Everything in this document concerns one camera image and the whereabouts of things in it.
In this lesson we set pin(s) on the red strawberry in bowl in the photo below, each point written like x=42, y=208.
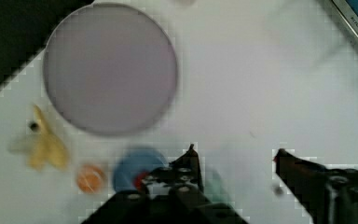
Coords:
x=140, y=181

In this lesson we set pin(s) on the small blue bowl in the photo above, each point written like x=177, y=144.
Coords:
x=137, y=162

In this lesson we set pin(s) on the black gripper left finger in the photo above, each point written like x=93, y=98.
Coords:
x=174, y=195

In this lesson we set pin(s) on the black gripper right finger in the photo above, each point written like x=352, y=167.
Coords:
x=330, y=196

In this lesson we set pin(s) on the toy orange slice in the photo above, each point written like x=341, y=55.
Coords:
x=90, y=178

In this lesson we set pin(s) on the peeled toy banana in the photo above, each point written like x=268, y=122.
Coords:
x=41, y=145

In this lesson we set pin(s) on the round grey plate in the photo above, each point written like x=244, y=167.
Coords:
x=110, y=69

